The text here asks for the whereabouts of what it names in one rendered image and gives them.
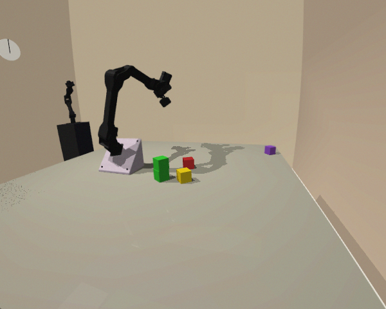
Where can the small purple block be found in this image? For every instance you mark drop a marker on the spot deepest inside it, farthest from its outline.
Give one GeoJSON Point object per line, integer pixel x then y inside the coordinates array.
{"type": "Point", "coordinates": [270, 150]}

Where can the red block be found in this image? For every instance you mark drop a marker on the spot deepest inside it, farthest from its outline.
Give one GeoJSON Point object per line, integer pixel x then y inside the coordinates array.
{"type": "Point", "coordinates": [188, 162]}

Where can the green block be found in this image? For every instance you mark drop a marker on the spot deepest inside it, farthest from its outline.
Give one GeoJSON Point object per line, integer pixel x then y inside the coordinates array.
{"type": "Point", "coordinates": [161, 163]}
{"type": "Point", "coordinates": [161, 176]}

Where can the yellow block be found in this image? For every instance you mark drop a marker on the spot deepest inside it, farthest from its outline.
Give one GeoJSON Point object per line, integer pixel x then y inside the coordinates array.
{"type": "Point", "coordinates": [184, 175]}

